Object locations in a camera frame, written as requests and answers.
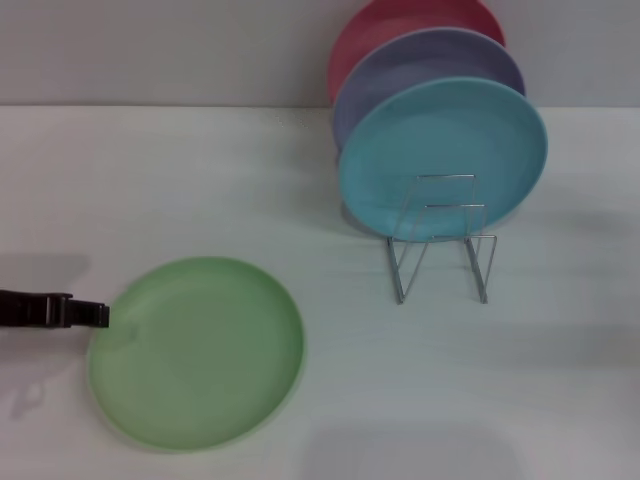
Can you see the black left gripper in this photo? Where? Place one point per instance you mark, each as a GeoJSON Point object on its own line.
{"type": "Point", "coordinates": [22, 309]}

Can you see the green round plate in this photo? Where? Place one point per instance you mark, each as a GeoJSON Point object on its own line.
{"type": "Point", "coordinates": [197, 355]}

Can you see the red round plate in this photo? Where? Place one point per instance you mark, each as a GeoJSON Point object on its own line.
{"type": "Point", "coordinates": [370, 35]}

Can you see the light blue round plate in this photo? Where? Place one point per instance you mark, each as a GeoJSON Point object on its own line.
{"type": "Point", "coordinates": [440, 135]}

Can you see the purple round plate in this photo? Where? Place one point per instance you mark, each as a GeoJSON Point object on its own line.
{"type": "Point", "coordinates": [400, 70]}

